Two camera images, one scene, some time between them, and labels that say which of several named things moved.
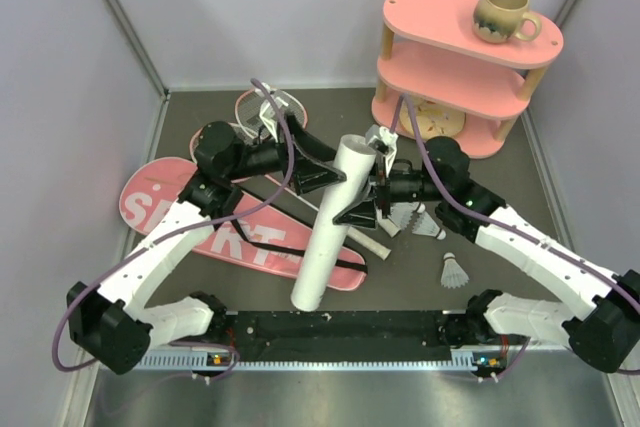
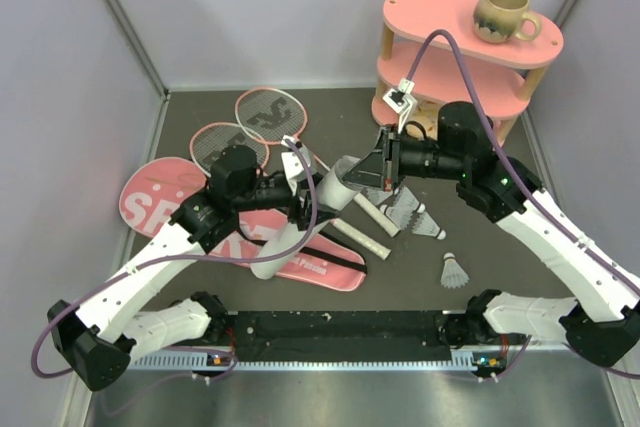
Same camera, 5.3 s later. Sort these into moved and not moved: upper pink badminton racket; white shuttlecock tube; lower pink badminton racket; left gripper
Moved: left gripper; white shuttlecock tube
Not moved: lower pink badminton racket; upper pink badminton racket
